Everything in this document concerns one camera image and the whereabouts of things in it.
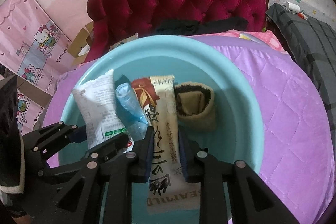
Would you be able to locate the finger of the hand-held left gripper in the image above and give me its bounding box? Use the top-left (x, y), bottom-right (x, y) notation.
top-left (22, 121), bottom-right (88, 161)
top-left (38, 133), bottom-right (134, 184)

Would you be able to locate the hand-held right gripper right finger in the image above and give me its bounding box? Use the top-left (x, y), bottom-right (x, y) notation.
top-left (178, 132), bottom-right (292, 224)

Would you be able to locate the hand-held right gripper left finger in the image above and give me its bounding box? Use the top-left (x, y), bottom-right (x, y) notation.
top-left (56, 126), bottom-right (155, 224)

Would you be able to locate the blue face mask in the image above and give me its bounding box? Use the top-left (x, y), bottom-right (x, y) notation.
top-left (115, 82), bottom-right (151, 142)

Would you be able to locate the white wet wipes packet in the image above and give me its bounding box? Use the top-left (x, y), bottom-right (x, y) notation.
top-left (71, 69), bottom-right (132, 149)

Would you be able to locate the tan sock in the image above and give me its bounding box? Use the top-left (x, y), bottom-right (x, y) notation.
top-left (174, 83), bottom-right (217, 132)

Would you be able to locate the beige long snack packet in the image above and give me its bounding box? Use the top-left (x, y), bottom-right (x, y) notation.
top-left (131, 75), bottom-right (201, 215)

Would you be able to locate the teal plastic basin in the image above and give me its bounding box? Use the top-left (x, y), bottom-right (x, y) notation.
top-left (42, 35), bottom-right (264, 224)

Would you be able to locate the person's dark jacket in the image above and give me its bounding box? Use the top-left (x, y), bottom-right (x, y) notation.
top-left (0, 76), bottom-right (25, 194)

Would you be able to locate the brown cardboard box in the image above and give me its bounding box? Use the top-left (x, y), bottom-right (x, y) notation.
top-left (67, 21), bottom-right (95, 65)

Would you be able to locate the brown paper bag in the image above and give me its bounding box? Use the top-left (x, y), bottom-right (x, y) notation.
top-left (109, 33), bottom-right (138, 54)

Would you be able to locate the purple quilted satin cloth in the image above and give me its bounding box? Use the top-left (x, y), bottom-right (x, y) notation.
top-left (42, 35), bottom-right (331, 224)

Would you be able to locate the black clothing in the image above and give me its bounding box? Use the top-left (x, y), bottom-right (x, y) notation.
top-left (155, 17), bottom-right (248, 36)

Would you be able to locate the pink floral cloth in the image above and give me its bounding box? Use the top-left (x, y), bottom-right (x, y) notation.
top-left (194, 29), bottom-right (289, 54)

